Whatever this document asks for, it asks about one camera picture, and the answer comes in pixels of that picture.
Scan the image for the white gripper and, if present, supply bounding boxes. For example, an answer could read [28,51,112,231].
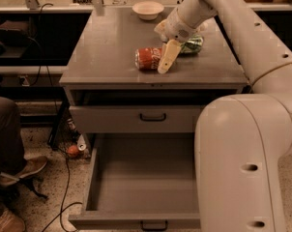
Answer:
[154,8,196,74]

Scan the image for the red coke can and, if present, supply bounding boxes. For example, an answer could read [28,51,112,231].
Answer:
[135,47,161,70]

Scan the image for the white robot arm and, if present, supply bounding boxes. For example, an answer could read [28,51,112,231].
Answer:
[156,0,292,232]

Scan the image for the green crushed soda can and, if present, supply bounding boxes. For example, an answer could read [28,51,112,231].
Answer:
[180,34,204,54]

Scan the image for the grey metal drawer cabinet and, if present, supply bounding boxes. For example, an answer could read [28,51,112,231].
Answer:
[59,5,249,147]

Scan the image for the closed grey top drawer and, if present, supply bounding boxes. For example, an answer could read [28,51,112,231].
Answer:
[70,105,202,133]

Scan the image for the open grey middle drawer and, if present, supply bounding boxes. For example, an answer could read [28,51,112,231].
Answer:
[69,133,200,230]

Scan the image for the red can on floor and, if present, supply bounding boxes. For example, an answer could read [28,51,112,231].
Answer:
[66,144,86,158]

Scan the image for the white paper bowl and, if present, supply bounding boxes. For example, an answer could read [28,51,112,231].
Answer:
[132,1,164,20]

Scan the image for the clear plastic water bottle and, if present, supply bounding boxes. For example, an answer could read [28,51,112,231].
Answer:
[199,22,208,31]

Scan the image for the tan shoe upper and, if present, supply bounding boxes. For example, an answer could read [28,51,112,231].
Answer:
[0,156,48,187]

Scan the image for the tan shoe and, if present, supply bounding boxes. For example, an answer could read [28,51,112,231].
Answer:
[0,209,26,232]
[0,156,48,187]

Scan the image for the person leg brown trousers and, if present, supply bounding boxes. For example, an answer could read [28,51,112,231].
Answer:
[0,97,26,175]

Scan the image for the black office chair base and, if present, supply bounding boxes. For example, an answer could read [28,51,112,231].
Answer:
[0,171,48,203]

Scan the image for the tan shoe lower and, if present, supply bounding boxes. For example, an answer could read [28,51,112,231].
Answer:
[0,209,26,232]

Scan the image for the black drawer handle upper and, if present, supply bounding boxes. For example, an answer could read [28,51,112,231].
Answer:
[139,113,167,122]

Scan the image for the black drawer handle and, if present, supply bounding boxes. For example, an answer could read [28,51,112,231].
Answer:
[139,113,167,122]
[140,221,168,232]

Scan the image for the black drawer handle lower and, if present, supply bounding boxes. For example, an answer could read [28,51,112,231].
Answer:
[140,221,168,232]

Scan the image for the black floor cable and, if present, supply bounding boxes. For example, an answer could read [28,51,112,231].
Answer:
[41,152,83,232]

